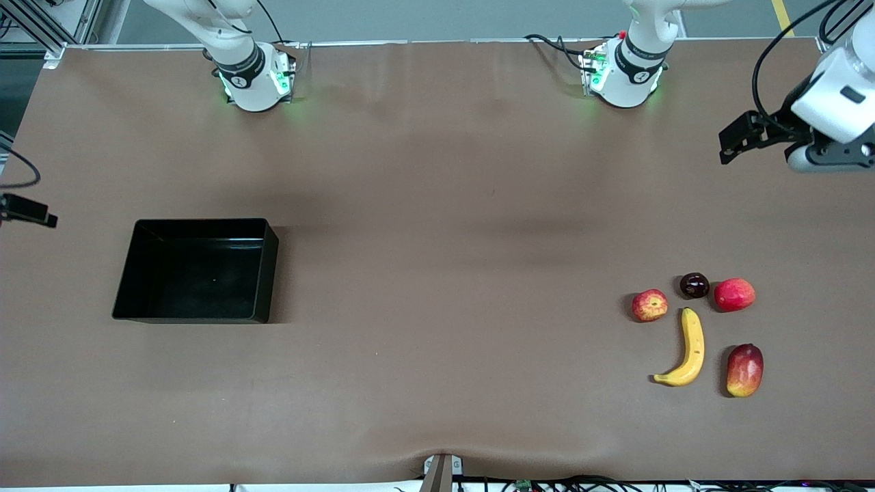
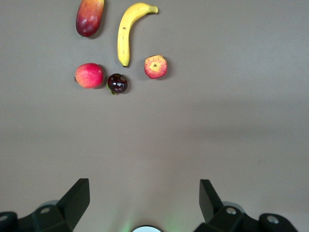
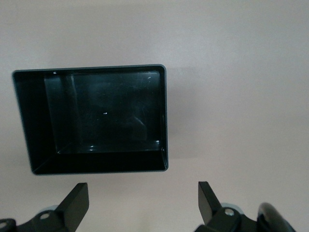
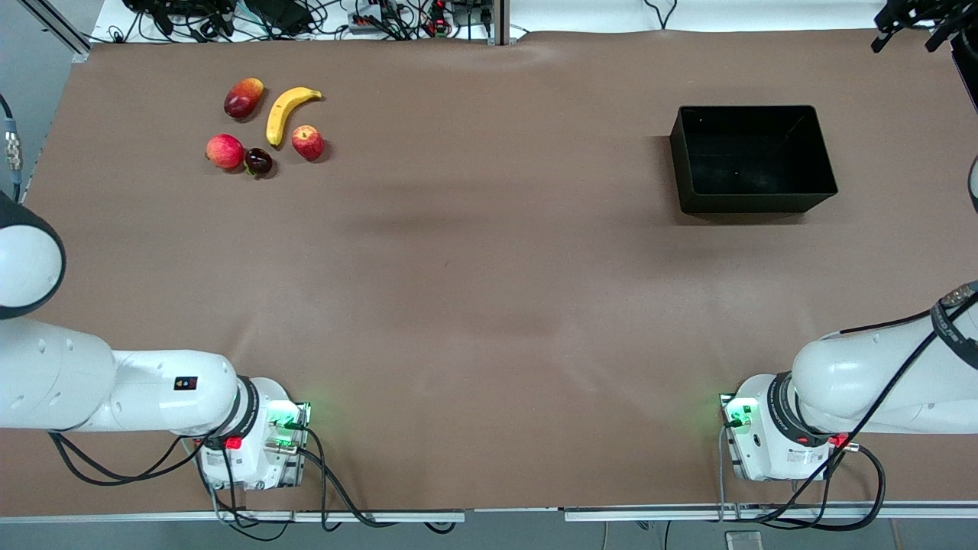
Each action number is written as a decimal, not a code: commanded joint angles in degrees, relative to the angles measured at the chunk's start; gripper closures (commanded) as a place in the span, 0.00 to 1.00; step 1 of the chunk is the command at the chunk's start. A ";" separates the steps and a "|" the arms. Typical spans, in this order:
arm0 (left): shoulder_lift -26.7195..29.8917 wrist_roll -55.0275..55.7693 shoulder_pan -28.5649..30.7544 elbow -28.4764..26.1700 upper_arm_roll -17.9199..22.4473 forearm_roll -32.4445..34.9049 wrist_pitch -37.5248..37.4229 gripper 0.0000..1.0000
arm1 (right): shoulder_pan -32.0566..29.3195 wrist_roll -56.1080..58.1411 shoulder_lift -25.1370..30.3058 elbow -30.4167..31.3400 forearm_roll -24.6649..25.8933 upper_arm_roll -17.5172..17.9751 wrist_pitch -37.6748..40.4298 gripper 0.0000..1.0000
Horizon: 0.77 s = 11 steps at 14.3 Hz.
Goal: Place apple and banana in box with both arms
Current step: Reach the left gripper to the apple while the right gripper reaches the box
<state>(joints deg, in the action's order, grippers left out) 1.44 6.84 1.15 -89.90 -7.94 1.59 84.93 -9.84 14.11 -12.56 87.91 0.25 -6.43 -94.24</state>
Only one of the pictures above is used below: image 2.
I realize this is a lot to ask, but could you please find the yellow banana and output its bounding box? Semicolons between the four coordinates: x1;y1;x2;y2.
117;2;159;68

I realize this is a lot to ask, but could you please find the red yellow mango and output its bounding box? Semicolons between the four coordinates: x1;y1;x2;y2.
75;0;105;37

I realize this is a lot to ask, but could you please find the dark purple plum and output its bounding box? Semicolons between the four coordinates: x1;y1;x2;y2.
106;73;128;95

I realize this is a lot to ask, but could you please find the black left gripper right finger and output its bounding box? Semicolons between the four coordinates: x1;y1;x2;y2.
194;179;300;232

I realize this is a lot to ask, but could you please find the red yellow striped apple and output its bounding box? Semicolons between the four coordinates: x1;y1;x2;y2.
144;55;168;80

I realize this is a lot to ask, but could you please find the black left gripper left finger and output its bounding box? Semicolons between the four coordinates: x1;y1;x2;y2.
0;178;90;232

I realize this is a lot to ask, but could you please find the pink red round fruit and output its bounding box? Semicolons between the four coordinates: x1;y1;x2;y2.
73;63;104;89

